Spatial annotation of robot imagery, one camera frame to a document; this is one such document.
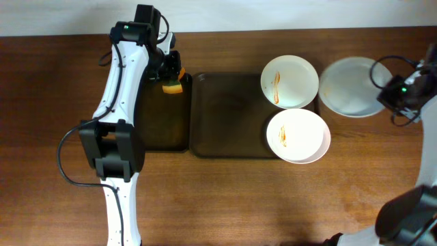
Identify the orange green sponge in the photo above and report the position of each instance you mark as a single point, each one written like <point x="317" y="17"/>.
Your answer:
<point x="174" y="86"/>

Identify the large brown serving tray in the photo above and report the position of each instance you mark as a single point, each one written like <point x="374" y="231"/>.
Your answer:
<point x="229" y="117"/>

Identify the cream white plate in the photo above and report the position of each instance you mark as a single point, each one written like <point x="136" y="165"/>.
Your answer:
<point x="289" y="82"/>

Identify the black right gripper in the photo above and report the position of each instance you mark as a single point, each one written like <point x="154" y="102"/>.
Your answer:
<point x="389" y="96"/>

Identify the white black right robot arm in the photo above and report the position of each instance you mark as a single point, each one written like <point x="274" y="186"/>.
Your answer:
<point x="410" y="218"/>

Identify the small black water tray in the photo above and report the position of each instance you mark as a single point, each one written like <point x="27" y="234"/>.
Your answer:
<point x="163" y="120"/>

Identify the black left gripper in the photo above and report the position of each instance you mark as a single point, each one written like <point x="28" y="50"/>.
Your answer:
<point x="169" y="73"/>

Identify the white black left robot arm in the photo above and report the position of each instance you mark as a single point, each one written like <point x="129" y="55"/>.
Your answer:
<point x="112" y="145"/>

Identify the pink plate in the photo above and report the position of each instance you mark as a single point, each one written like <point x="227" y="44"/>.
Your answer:
<point x="298" y="136"/>

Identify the pale green plate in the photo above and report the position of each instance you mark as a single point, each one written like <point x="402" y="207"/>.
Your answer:
<point x="350" y="86"/>

